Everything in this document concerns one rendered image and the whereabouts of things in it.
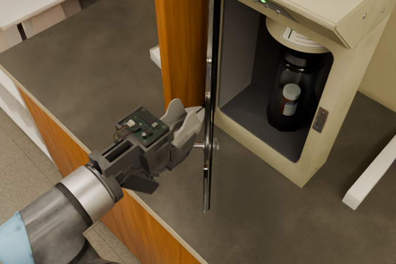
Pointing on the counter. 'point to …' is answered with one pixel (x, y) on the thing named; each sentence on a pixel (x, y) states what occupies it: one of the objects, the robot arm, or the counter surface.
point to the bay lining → (251, 52)
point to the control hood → (312, 0)
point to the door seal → (213, 98)
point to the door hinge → (215, 31)
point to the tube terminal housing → (339, 78)
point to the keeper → (320, 119)
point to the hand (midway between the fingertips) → (198, 115)
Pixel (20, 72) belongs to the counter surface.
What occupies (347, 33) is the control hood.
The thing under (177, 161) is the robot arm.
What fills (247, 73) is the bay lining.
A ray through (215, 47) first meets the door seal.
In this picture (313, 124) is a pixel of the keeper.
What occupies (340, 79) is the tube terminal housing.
